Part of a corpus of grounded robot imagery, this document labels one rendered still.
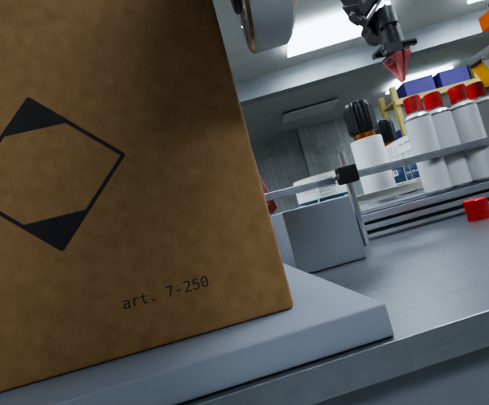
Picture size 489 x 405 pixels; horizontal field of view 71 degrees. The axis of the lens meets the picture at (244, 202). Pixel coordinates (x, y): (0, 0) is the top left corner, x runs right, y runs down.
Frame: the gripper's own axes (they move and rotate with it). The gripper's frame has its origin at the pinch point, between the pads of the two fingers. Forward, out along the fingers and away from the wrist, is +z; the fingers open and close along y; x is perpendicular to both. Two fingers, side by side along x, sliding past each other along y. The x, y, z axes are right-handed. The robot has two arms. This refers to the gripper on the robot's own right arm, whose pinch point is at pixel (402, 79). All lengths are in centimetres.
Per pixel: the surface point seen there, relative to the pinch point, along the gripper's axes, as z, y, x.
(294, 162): -80, -217, -806
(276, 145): -138, -182, -815
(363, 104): 3.4, 10.1, -4.5
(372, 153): 17.6, 11.8, -3.9
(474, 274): 35, 42, 59
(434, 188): 29.6, 15.7, 22.0
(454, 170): 27.2, 10.1, 21.7
